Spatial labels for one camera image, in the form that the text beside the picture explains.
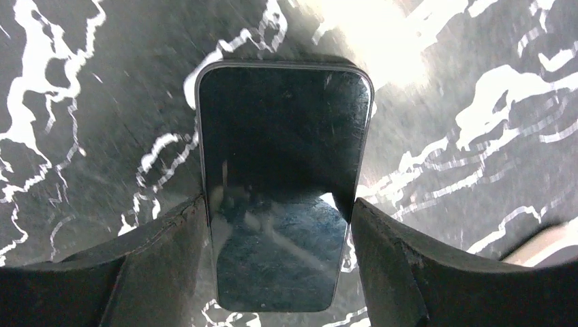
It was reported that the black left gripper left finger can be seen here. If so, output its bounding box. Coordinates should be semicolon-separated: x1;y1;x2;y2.
1;196;207;326

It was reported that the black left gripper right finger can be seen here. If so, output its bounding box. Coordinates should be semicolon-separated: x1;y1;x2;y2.
351;198;577;326

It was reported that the beige small eraser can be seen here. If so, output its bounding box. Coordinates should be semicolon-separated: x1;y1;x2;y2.
502;218;577;267

